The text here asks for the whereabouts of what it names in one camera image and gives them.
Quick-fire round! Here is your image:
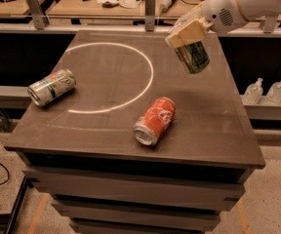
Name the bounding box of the white handheld tool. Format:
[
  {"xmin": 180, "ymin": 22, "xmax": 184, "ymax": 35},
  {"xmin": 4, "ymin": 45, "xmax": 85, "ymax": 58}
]
[{"xmin": 159, "ymin": 0, "xmax": 176, "ymax": 13}]

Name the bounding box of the white face mask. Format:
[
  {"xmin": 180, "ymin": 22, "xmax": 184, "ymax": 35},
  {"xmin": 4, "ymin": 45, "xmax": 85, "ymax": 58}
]
[{"xmin": 119, "ymin": 0, "xmax": 139, "ymax": 9}]

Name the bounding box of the metal post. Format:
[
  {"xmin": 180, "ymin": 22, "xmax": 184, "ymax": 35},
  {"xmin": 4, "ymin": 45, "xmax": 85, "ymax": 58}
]
[
  {"xmin": 145, "ymin": 0, "xmax": 156, "ymax": 31},
  {"xmin": 25, "ymin": 0, "xmax": 49, "ymax": 30},
  {"xmin": 260, "ymin": 15, "xmax": 278, "ymax": 33}
]

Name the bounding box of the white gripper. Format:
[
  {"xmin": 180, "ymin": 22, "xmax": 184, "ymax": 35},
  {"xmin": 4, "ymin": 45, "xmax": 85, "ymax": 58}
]
[{"xmin": 166, "ymin": 0, "xmax": 245, "ymax": 49}]

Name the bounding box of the dark wooden table stand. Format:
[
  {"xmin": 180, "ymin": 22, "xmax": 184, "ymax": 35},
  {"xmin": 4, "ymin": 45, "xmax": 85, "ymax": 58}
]
[{"xmin": 6, "ymin": 31, "xmax": 264, "ymax": 234}]

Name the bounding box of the clear sanitizer bottle right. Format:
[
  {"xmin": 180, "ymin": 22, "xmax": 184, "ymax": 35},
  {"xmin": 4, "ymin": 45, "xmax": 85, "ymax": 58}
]
[{"xmin": 266, "ymin": 80, "xmax": 281, "ymax": 103}]

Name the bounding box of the white green 7up can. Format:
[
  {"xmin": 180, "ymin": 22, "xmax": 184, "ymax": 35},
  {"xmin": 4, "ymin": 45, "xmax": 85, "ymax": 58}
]
[{"xmin": 27, "ymin": 69, "xmax": 76, "ymax": 106}]

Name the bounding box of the clear sanitizer bottle left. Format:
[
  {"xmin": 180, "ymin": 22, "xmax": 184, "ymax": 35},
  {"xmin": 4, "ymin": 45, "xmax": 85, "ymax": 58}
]
[{"xmin": 243, "ymin": 78, "xmax": 263, "ymax": 104}]

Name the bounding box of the metal post left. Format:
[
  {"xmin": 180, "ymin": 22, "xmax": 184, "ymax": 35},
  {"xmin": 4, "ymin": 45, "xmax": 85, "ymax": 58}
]
[{"xmin": 25, "ymin": 0, "xmax": 49, "ymax": 30}]

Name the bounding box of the orange soda can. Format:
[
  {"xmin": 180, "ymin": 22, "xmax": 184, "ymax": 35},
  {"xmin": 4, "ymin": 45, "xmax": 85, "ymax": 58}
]
[{"xmin": 133, "ymin": 97, "xmax": 176, "ymax": 145}]

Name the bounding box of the clear sanitizer bottle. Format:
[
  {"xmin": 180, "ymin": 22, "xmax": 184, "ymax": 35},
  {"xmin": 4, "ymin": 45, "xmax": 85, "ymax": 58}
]
[
  {"xmin": 266, "ymin": 80, "xmax": 281, "ymax": 103},
  {"xmin": 243, "ymin": 78, "xmax": 263, "ymax": 104}
]

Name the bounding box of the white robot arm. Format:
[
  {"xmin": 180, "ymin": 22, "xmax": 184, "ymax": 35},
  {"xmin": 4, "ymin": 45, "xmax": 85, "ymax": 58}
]
[{"xmin": 166, "ymin": 0, "xmax": 281, "ymax": 49}]

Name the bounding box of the metal post middle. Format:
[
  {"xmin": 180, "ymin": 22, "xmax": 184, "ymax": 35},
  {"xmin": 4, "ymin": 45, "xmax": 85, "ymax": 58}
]
[{"xmin": 145, "ymin": 0, "xmax": 156, "ymax": 31}]

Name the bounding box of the metal post right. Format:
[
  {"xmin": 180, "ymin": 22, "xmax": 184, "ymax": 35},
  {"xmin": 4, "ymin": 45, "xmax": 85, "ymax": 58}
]
[{"xmin": 260, "ymin": 15, "xmax": 278, "ymax": 33}]

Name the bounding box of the green soda can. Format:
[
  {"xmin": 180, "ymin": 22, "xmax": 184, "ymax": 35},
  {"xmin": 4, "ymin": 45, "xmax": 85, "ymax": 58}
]
[{"xmin": 176, "ymin": 41, "xmax": 210, "ymax": 74}]

